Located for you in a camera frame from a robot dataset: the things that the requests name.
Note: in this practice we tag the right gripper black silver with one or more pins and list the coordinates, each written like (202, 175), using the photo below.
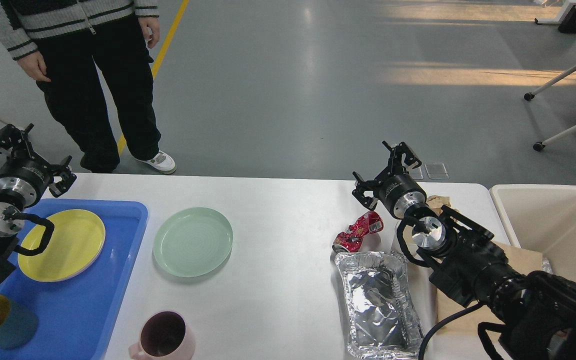
(400, 192)

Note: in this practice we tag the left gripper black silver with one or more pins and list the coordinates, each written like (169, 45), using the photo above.
(26, 177)

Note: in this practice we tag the pink mug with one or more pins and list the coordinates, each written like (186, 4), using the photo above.
(165, 336)

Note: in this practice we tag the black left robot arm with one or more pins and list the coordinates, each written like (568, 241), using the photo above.
(12, 221)

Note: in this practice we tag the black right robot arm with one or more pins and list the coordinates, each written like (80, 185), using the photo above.
(536, 312)

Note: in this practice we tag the crumpled brown paper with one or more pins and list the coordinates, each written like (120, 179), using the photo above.
(436, 202)

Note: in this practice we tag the crushed red can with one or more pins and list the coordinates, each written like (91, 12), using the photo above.
(350, 240)

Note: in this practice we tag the yellow plate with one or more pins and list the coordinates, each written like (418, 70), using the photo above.
(77, 241)

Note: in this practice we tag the person in grey sweater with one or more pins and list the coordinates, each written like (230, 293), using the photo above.
(67, 47)

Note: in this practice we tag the aluminium foil tray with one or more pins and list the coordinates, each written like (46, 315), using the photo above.
(383, 323)

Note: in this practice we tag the blue plastic tray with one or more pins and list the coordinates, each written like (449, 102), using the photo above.
(76, 317)

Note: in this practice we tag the teal yellow cup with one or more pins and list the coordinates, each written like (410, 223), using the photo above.
(18, 324)

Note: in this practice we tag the green plate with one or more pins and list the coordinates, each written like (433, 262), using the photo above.
(193, 242)

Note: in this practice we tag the beige plastic bin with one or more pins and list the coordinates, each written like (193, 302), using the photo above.
(540, 218)

